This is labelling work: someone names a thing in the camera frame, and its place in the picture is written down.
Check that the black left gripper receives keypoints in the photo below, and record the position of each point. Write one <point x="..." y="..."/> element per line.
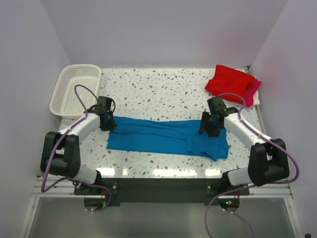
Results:
<point x="111" y="125"/>

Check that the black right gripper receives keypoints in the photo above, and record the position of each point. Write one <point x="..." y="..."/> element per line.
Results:
<point x="204" y="127"/>

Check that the blue t shirt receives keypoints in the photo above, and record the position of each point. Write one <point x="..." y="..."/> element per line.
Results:
<point x="167" y="137"/>

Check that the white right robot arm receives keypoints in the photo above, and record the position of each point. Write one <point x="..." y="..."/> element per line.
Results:
<point x="268" y="162"/>

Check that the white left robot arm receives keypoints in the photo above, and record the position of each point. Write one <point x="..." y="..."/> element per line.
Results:
<point x="61" y="151"/>

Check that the white plastic basket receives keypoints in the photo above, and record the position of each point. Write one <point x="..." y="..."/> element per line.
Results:
<point x="76" y="83"/>

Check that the red folded t shirt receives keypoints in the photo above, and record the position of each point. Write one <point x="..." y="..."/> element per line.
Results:
<point x="228" y="80"/>

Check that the white folded t shirt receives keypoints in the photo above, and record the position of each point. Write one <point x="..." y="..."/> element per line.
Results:
<point x="234" y="98"/>

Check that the pink folded t shirt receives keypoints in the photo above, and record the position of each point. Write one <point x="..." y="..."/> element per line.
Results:
<point x="252" y="93"/>

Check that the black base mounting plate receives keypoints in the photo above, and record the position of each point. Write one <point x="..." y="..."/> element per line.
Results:
<point x="108" y="199"/>

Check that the aluminium frame rail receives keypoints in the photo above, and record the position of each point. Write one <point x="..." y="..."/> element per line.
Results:
<point x="199" y="187"/>

